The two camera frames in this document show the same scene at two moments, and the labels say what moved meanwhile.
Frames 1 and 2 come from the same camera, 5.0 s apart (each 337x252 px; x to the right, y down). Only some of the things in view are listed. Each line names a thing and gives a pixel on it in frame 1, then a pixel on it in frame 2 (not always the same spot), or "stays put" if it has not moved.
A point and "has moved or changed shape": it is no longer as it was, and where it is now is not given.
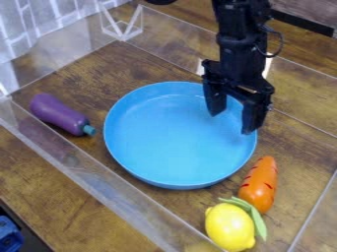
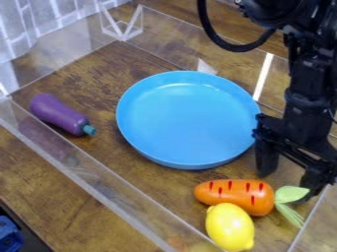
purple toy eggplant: [50, 110] stays put
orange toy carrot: [258, 184] has moved or changed shape
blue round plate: [163, 141] has moved or changed shape
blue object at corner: [12, 240] stays put
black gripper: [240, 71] → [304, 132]
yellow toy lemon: [229, 224] stays put
